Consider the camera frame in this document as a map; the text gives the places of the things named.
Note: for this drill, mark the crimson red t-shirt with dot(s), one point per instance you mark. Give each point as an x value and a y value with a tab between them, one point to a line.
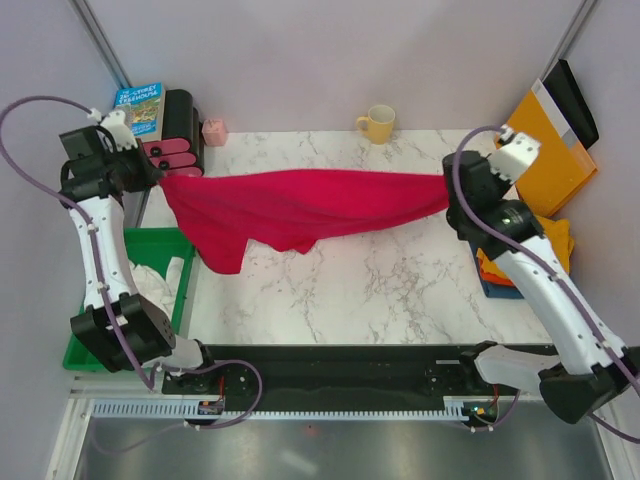
293	209

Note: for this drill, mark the white crumpled t-shirt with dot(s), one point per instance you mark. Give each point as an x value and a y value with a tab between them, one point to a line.
160	290

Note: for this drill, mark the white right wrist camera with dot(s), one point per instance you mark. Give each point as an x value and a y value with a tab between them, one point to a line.
516	153

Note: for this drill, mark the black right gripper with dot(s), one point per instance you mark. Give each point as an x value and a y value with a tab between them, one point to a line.
502	183

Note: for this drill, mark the blue treehouse paperback book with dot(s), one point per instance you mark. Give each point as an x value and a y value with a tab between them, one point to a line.
144	110

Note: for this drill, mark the black folder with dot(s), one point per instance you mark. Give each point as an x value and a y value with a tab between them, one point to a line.
565	91

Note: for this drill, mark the small pink box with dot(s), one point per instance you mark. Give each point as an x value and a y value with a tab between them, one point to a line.
214	132

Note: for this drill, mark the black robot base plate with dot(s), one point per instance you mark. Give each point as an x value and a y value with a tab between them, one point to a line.
341	379

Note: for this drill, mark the yellow ceramic mug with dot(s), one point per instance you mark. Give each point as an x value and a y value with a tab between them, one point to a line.
377	126

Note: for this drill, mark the black pink drawer organizer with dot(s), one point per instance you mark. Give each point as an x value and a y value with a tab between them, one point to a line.
180	151

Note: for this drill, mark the folded blue t-shirt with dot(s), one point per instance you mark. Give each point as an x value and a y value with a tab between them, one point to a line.
497	291

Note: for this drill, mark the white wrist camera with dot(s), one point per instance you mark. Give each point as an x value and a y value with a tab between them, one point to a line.
119	135
516	153

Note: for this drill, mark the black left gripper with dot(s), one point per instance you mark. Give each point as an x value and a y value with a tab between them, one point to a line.
149	174

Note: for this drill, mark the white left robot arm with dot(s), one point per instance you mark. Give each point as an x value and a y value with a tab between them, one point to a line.
117	325

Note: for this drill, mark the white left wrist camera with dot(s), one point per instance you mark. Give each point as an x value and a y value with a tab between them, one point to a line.
119	135

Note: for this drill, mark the orange padded envelope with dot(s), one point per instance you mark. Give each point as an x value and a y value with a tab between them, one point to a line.
563	166

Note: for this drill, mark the white slotted cable duct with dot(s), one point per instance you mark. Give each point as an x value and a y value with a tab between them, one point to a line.
211	408

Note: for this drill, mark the aluminium frame rail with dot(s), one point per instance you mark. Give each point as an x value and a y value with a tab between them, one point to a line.
104	385

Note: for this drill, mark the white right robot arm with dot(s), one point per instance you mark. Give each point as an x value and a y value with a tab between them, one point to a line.
591	365

